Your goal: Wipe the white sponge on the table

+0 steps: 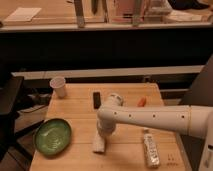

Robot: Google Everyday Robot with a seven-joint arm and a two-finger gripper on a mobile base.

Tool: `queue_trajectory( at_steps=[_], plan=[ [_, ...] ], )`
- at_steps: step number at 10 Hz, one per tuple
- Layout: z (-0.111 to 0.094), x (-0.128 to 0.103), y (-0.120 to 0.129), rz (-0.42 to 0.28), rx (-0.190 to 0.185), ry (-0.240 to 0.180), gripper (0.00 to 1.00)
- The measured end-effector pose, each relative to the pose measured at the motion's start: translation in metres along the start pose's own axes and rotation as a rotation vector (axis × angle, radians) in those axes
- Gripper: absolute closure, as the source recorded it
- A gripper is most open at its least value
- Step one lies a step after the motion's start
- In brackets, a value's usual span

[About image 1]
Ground orange carrot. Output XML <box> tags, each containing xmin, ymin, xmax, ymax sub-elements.
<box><xmin>137</xmin><ymin>97</ymin><xmax>146</xmax><ymax>107</ymax></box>

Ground small black rectangular object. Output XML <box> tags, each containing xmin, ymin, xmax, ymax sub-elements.
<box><xmin>93</xmin><ymin>92</ymin><xmax>101</xmax><ymax>109</ymax></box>

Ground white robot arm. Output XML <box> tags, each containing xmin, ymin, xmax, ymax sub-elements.
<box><xmin>97</xmin><ymin>93</ymin><xmax>213</xmax><ymax>171</ymax></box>

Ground white paper cup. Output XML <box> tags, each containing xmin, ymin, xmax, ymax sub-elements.
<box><xmin>50</xmin><ymin>77</ymin><xmax>67</xmax><ymax>98</ymax></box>

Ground black chair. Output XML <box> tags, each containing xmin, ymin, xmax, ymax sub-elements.
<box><xmin>0</xmin><ymin>76</ymin><xmax>42</xmax><ymax>162</ymax></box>

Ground white plastic bottle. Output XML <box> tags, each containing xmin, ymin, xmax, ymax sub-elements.
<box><xmin>143</xmin><ymin>128</ymin><xmax>160</xmax><ymax>168</ymax></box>

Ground green bowl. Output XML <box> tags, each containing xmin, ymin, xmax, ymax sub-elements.
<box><xmin>34</xmin><ymin>118</ymin><xmax>72</xmax><ymax>157</ymax></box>

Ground white paper sheet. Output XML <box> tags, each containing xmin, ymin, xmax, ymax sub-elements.
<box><xmin>4</xmin><ymin>7</ymin><xmax>41</xmax><ymax>22</ymax></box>

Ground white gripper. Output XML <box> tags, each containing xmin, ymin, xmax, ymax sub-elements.
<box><xmin>97</xmin><ymin>121</ymin><xmax>116</xmax><ymax>137</ymax></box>

